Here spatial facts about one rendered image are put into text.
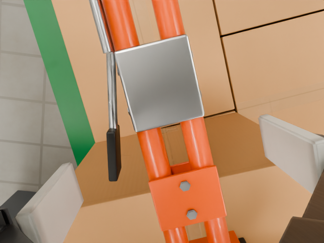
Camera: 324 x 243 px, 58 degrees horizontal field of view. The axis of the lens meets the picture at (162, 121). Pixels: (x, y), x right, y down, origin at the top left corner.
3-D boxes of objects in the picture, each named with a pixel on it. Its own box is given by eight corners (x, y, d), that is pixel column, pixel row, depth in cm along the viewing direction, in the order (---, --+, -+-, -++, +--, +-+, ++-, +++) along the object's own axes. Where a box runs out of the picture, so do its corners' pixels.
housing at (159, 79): (200, 108, 29) (209, 115, 25) (134, 124, 29) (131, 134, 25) (185, 37, 28) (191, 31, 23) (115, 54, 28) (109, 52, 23)
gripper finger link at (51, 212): (50, 270, 13) (34, 274, 13) (84, 201, 20) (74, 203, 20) (29, 212, 13) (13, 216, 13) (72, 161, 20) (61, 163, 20)
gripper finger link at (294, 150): (314, 142, 13) (330, 139, 13) (257, 115, 20) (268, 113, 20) (323, 204, 13) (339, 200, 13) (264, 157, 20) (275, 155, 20)
